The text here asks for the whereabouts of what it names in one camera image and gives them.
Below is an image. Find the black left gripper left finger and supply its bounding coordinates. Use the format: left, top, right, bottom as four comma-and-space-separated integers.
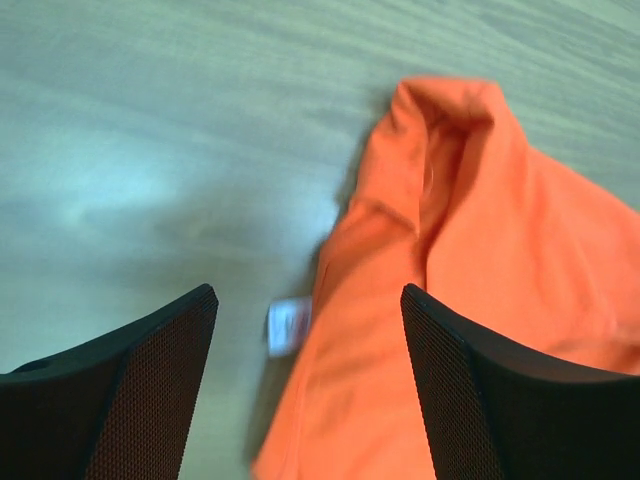
1, 284, 218, 479

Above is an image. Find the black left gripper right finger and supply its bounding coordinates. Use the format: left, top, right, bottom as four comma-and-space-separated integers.
401, 284, 639, 479

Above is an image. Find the orange t shirt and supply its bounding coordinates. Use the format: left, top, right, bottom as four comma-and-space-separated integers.
252, 76, 639, 479

